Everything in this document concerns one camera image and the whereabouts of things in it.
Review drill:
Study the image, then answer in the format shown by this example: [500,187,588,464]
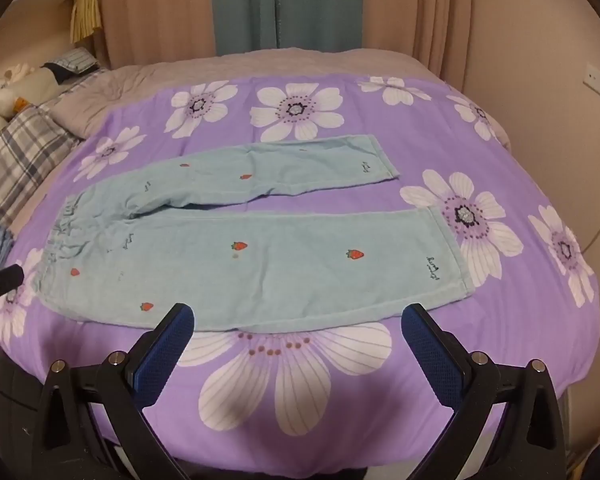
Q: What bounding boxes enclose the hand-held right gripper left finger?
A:
[30,302,196,480]

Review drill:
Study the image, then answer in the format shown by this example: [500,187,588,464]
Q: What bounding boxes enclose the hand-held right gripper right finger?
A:
[401,302,568,480]

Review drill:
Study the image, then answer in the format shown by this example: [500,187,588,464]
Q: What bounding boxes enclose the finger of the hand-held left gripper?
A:
[0,263,25,296]

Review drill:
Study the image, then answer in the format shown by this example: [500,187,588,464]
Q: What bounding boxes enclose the light blue strawberry print pants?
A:
[30,134,477,333]

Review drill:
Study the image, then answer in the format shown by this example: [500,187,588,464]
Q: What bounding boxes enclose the purple floral blanket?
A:
[0,76,600,466]

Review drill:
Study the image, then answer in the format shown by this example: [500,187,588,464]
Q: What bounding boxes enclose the plaid pillow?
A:
[0,105,83,241]

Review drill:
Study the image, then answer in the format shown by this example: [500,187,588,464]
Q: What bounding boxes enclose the white plush toy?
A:
[0,62,61,117]

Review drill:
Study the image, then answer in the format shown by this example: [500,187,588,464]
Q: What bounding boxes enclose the striped blue pillow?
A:
[42,47,101,83]

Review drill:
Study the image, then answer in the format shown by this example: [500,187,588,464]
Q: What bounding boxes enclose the white bedside shelf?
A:
[0,0,95,86]

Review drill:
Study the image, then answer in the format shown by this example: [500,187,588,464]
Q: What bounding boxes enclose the yellow tassel ornament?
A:
[70,0,103,43]

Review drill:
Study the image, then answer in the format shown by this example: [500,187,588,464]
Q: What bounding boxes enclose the beige curtain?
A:
[87,0,216,68]
[410,0,486,86]

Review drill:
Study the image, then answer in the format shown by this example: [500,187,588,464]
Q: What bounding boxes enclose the teal curtain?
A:
[209,0,423,56]

